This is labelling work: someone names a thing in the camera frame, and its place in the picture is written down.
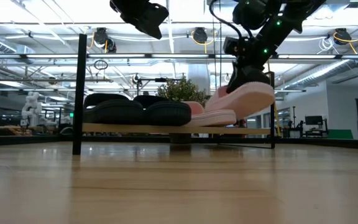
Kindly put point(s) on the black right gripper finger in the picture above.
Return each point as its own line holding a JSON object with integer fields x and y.
{"x": 237, "y": 77}
{"x": 258, "y": 76}

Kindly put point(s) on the pink rubber slide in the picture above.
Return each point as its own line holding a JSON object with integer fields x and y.
{"x": 213, "y": 118}
{"x": 247, "y": 101}

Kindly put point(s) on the black rubber slide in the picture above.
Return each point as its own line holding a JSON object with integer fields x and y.
{"x": 112, "y": 112}
{"x": 168, "y": 113}

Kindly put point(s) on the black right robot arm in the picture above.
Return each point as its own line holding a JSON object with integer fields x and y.
{"x": 278, "y": 31}

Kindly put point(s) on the small green potted plant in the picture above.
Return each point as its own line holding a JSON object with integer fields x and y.
{"x": 179, "y": 90}

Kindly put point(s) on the black background monitor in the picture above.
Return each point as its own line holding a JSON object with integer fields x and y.
{"x": 313, "y": 120}

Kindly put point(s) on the green background panel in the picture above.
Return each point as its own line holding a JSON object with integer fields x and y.
{"x": 340, "y": 134}

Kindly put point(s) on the white robot figure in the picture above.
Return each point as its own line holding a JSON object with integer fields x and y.
{"x": 31, "y": 109}

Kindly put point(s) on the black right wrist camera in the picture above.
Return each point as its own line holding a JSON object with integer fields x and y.
{"x": 232, "y": 46}

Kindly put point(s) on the wooden shelf with black frame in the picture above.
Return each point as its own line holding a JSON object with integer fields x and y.
{"x": 172, "y": 129}

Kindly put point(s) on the black aluminium rig frame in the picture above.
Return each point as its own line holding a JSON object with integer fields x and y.
{"x": 26, "y": 139}

